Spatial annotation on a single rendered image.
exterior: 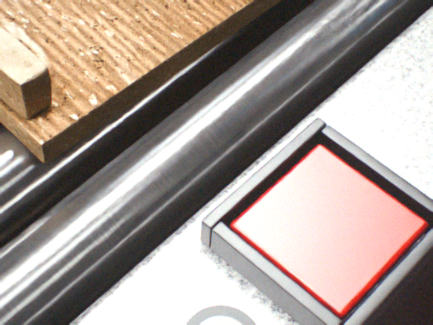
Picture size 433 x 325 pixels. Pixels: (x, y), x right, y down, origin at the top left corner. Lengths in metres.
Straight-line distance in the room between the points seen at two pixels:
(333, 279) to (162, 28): 0.15
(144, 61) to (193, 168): 0.05
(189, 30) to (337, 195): 0.11
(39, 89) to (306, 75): 0.13
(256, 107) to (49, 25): 0.10
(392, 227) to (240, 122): 0.09
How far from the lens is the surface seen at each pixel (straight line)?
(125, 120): 0.41
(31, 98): 0.37
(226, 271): 0.36
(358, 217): 0.37
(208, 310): 0.35
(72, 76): 0.39
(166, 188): 0.38
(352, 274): 0.35
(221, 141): 0.40
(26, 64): 0.37
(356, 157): 0.38
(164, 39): 0.41
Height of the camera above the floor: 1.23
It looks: 55 degrees down
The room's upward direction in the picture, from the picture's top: 4 degrees clockwise
